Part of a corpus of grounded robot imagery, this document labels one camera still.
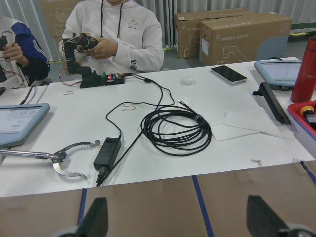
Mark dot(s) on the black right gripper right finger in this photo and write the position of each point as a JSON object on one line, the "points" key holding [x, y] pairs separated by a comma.
{"points": [[262, 221]]}

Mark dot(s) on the red parts bin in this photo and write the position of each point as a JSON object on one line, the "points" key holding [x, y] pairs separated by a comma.
{"points": [[304, 133]]}

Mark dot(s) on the green handled reacher grabber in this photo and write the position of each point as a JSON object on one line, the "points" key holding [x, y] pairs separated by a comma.
{"points": [[56, 158]]}

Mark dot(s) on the black power adapter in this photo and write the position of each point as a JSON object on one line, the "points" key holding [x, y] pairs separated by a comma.
{"points": [[106, 158]]}

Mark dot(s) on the cardboard box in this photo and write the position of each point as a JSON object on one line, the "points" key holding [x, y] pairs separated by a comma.
{"points": [[187, 28], [243, 38]]}

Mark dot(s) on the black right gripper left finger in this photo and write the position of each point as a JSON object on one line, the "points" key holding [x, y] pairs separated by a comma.
{"points": [[95, 222]]}

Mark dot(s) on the red water bottle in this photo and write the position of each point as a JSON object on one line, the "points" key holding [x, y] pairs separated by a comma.
{"points": [[306, 80]]}

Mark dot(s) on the black smartphone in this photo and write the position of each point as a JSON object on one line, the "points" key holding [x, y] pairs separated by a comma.
{"points": [[228, 75]]}

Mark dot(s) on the blue teach pendant tablet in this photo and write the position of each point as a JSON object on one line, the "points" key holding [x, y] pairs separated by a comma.
{"points": [[18, 121]]}

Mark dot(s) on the seated person in white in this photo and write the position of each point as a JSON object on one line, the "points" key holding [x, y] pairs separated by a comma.
{"points": [[129, 36]]}

